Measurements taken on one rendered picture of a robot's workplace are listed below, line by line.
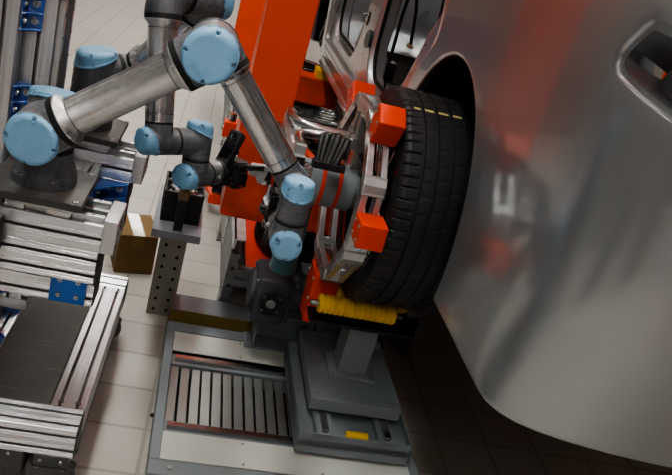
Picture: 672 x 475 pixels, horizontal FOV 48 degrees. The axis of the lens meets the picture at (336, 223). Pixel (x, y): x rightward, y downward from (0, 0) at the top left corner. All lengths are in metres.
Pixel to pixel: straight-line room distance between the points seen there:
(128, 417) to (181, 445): 0.26
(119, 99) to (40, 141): 0.19
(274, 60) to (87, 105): 0.99
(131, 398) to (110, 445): 0.24
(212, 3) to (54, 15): 0.39
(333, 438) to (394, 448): 0.20
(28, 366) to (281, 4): 1.33
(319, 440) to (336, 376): 0.24
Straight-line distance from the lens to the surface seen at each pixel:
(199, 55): 1.62
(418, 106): 2.14
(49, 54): 2.07
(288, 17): 2.53
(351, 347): 2.50
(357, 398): 2.47
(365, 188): 2.01
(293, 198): 1.75
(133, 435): 2.48
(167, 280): 2.99
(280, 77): 2.57
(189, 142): 2.09
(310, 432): 2.36
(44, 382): 2.29
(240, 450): 2.37
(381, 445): 2.43
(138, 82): 1.67
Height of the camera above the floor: 1.58
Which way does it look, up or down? 21 degrees down
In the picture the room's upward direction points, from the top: 16 degrees clockwise
